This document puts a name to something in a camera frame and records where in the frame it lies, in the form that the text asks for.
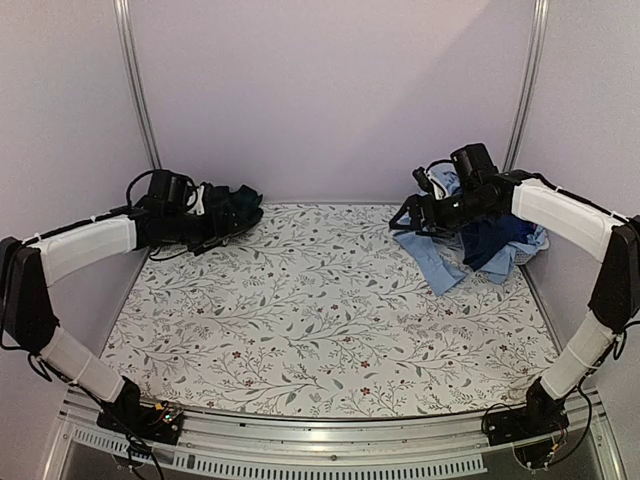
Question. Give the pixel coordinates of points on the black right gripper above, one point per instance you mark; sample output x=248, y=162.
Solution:
x=417, y=202

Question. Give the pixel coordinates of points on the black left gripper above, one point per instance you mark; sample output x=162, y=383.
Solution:
x=216, y=233

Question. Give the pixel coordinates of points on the navy blue t-shirt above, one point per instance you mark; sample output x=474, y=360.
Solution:
x=487, y=242

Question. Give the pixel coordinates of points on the white plastic laundry basket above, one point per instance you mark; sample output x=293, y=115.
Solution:
x=523, y=255

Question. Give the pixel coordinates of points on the dark green plaid garment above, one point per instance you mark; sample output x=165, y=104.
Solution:
x=246, y=209

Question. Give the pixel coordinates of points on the light blue shirt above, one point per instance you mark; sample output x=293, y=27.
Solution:
x=440, y=274

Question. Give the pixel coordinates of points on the floral patterned table cloth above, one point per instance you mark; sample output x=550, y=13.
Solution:
x=318, y=312

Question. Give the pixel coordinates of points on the right robot arm white sleeves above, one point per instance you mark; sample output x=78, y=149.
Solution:
x=611, y=239

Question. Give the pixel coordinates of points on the robot arm white sleeves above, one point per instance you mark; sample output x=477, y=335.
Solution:
x=611, y=239
x=30, y=267

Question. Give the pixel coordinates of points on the left robot arm white sleeves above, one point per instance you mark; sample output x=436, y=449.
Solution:
x=30, y=267

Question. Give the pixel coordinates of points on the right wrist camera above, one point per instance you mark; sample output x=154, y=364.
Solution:
x=428, y=183

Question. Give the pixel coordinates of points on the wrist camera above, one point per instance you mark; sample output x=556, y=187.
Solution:
x=196, y=202
x=428, y=183

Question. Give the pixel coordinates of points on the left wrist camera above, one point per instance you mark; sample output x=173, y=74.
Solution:
x=196, y=202

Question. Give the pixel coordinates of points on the right aluminium frame post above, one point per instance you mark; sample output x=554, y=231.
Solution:
x=532, y=66

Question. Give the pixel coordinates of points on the aluminium frame post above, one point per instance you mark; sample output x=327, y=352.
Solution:
x=133, y=73
x=532, y=66

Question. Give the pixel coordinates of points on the aluminium front rail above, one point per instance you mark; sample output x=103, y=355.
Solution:
x=226, y=445

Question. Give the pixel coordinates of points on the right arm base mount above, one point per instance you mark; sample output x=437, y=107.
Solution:
x=530, y=425

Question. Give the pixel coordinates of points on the left aluminium frame post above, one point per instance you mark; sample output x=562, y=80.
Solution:
x=133, y=73

